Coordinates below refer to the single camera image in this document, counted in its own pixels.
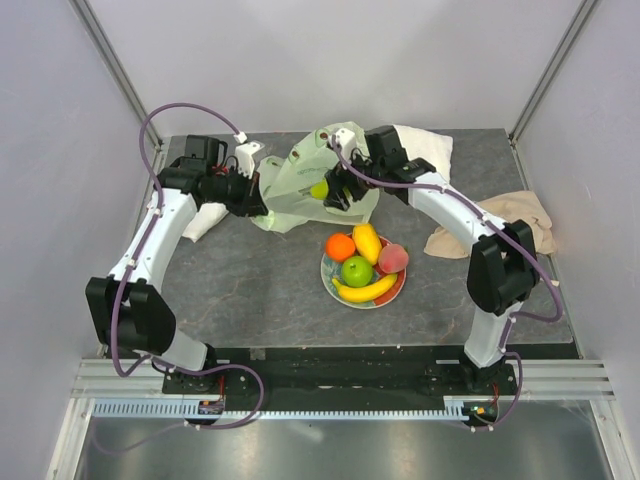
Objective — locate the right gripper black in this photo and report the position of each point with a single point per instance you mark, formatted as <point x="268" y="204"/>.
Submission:
<point x="337" y="179"/>

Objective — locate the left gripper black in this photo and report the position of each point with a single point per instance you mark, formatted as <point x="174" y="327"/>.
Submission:
<point x="251" y="203"/>

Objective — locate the green fake pear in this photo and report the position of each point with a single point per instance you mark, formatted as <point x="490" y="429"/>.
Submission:
<point x="320" y="190"/>

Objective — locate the pale green plastic bag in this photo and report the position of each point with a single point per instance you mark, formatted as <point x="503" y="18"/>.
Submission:
<point x="285" y="184"/>

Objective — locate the yellow fake mango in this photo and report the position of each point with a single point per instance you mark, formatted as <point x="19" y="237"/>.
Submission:
<point x="367" y="242"/>

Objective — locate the orange fake fruit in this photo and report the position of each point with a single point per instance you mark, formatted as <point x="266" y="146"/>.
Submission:
<point x="340" y="247"/>

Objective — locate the green fake apple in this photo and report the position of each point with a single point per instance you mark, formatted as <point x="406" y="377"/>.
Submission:
<point x="356" y="272"/>

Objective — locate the pink fake peach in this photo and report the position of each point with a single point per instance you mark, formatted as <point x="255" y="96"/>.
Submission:
<point x="393" y="258"/>

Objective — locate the yellow fake banana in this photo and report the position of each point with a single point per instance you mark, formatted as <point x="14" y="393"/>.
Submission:
<point x="381" y="291"/>

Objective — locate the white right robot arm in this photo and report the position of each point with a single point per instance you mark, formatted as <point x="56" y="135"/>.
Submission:
<point x="501" y="273"/>

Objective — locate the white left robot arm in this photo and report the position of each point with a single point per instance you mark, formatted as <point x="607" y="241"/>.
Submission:
<point x="126" y="306"/>

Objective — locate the red white cartoon pouch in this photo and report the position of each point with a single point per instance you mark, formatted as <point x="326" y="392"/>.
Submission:
<point x="209" y="215"/>

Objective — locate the red teal floral plate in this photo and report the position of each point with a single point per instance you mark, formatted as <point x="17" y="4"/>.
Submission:
<point x="330" y="269"/>

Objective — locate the white folded towel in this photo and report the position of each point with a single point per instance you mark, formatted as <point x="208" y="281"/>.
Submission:
<point x="435" y="148"/>

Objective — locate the beige crumpled cloth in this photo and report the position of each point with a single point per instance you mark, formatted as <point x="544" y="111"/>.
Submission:
<point x="512" y="206"/>

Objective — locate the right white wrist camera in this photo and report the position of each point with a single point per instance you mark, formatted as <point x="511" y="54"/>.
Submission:
<point x="342" y="142"/>

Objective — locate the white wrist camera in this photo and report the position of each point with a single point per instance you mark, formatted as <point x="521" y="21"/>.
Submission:
<point x="248" y="155"/>
<point x="342" y="142"/>

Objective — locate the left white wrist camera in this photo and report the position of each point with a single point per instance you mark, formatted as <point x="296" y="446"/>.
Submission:
<point x="248" y="155"/>

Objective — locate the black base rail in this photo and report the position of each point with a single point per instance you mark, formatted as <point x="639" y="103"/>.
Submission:
<point x="344" y="379"/>

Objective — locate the light blue cable duct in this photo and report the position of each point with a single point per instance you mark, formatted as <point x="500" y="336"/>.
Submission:
<point x="198" y="410"/>

